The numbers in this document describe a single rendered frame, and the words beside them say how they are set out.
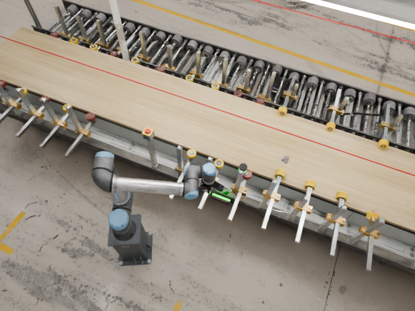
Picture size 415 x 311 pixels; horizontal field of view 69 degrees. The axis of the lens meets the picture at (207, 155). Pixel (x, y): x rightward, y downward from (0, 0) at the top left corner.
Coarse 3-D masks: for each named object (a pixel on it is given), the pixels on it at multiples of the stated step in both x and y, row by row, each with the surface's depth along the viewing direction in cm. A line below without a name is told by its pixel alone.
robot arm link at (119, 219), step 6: (114, 210) 230; (120, 210) 229; (126, 210) 233; (114, 216) 227; (120, 216) 228; (126, 216) 228; (114, 222) 225; (120, 222) 225; (126, 222) 226; (114, 228) 226; (120, 228) 226; (126, 228) 232; (120, 234) 237
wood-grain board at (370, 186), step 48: (0, 48) 315; (48, 48) 318; (48, 96) 283; (96, 96) 285; (144, 96) 288; (192, 96) 290; (192, 144) 261; (240, 144) 263; (288, 144) 265; (336, 144) 267; (336, 192) 243; (384, 192) 244
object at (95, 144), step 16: (0, 112) 302; (48, 128) 288; (96, 144) 280; (128, 160) 275; (144, 160) 274; (176, 176) 266; (256, 208) 254; (272, 208) 254; (288, 224) 253; (304, 224) 248; (384, 256) 237; (400, 256) 237
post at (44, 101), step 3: (42, 99) 251; (45, 99) 252; (42, 102) 253; (45, 102) 252; (48, 102) 256; (45, 105) 255; (48, 105) 257; (45, 108) 259; (48, 108) 258; (51, 108) 262; (48, 111) 262; (51, 111) 263; (51, 114) 265; (54, 114) 268; (51, 117) 270; (54, 117) 269; (54, 120) 272; (57, 120) 275; (60, 129) 283
